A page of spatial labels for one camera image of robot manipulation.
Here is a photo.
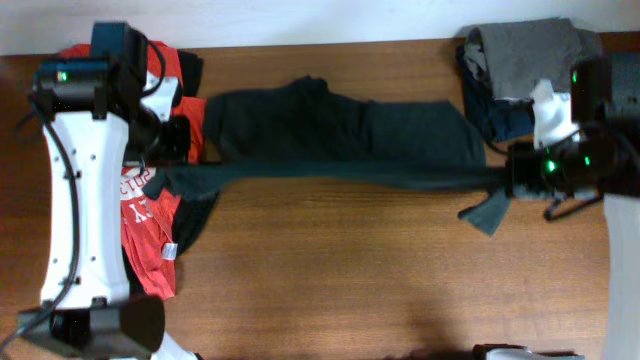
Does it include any grey folded garment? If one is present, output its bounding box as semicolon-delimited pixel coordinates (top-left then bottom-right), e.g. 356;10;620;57
463;18;603;100

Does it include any dark green t-shirt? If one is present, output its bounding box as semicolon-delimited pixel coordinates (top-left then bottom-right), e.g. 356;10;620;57
143;77;510;235

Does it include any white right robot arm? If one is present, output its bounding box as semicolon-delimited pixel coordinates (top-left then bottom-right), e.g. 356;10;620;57
506;52;639;359

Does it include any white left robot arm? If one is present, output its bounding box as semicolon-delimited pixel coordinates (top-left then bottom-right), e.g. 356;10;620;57
15;56;191;359

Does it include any navy blue folded garment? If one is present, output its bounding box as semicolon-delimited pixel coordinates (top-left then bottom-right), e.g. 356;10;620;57
455;45;535;142

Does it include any black garment with white logo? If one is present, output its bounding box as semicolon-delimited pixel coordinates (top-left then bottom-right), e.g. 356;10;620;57
122;48;221;301

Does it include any red soccer t-shirt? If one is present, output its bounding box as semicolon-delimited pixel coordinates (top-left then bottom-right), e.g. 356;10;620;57
57;40;207;301

